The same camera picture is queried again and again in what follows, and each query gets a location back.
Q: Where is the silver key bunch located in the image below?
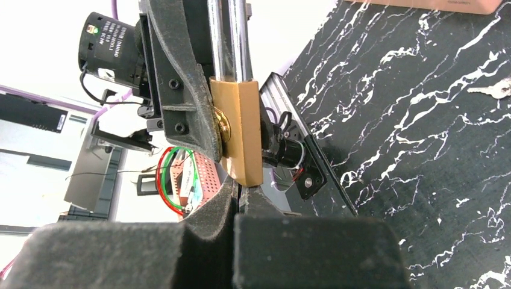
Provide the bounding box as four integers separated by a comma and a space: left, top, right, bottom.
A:
467, 77, 510, 99

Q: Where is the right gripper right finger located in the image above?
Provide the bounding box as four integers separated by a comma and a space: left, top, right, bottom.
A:
233, 187, 409, 288

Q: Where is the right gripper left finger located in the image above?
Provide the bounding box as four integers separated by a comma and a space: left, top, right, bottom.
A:
1, 178, 238, 288

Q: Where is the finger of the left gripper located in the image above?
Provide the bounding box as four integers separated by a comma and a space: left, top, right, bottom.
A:
259, 98, 280, 160

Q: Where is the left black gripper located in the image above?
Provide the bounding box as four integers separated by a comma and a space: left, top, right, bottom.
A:
133, 0, 256, 164

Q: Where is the brass padlock long shackle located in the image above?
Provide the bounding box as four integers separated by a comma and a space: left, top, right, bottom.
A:
207, 1, 263, 187

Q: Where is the orange plastic file organizer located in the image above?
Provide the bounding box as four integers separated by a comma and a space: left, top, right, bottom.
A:
353, 0, 503, 15

